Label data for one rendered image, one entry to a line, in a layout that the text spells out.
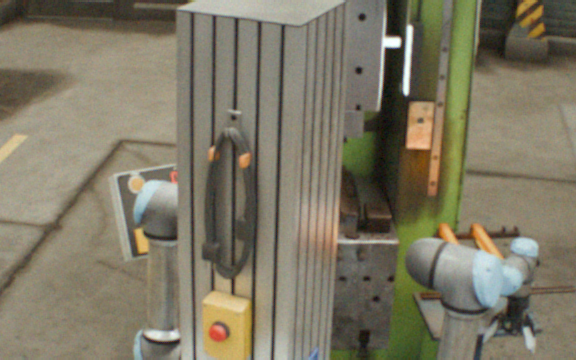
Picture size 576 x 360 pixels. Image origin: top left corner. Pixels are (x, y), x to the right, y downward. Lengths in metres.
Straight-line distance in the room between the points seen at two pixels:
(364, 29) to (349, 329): 1.09
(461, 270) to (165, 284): 0.78
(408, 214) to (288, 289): 1.73
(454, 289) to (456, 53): 1.38
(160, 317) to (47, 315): 2.21
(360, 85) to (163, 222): 1.05
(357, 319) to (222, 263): 1.67
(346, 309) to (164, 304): 1.13
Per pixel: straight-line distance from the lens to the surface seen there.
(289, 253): 1.88
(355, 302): 3.53
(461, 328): 2.25
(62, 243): 5.38
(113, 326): 4.63
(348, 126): 3.29
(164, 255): 2.49
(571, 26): 9.33
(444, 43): 3.40
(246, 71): 1.78
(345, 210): 3.44
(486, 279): 2.17
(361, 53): 3.22
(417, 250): 2.24
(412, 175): 3.55
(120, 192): 3.18
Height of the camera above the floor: 2.47
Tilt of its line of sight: 24 degrees down
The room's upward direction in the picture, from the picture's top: 2 degrees clockwise
